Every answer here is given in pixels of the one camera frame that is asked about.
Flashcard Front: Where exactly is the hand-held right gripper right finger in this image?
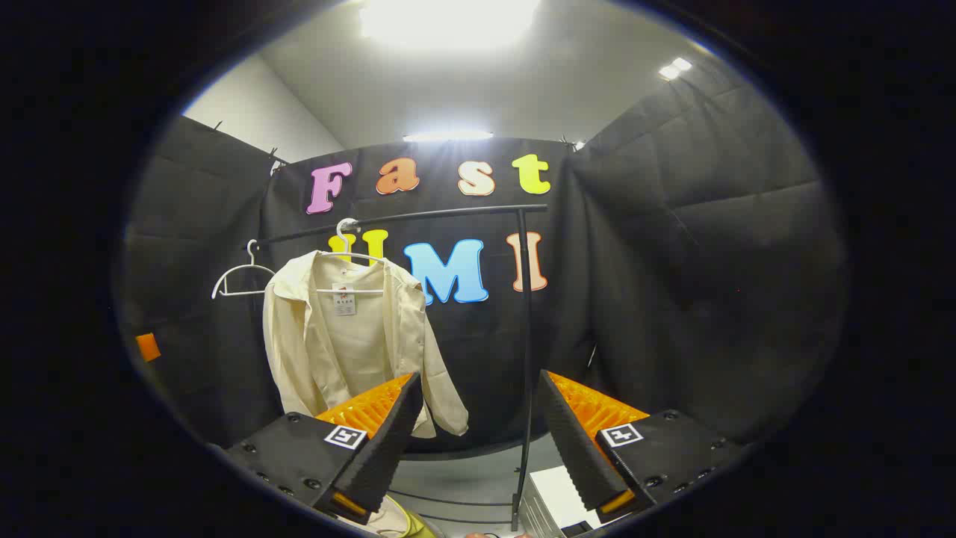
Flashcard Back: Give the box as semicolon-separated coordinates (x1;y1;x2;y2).
538;369;748;524

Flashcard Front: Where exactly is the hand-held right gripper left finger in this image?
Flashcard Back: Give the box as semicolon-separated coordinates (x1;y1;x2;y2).
224;372;425;524

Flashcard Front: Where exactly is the cream shirt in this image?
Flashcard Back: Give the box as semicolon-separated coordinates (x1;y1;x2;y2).
261;250;470;439

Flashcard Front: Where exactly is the white plastic hanger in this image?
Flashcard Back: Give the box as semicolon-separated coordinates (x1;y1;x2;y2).
211;239;277;300

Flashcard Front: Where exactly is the black clothes rack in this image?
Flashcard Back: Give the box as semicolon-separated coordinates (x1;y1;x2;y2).
243;203;550;533

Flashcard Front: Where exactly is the white hanger with taped hook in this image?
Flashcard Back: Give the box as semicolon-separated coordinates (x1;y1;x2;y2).
315;217;391;294

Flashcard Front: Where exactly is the white box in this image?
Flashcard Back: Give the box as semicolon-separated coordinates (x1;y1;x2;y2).
517;465;598;535

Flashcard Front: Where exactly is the black backdrop cloth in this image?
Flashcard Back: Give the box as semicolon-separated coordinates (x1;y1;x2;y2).
119;56;848;457

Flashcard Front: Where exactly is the long ceiling light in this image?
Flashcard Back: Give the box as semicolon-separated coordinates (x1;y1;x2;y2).
403;131;495;143

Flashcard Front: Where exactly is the large ceiling light panel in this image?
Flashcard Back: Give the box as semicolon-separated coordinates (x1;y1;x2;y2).
358;0;542;49

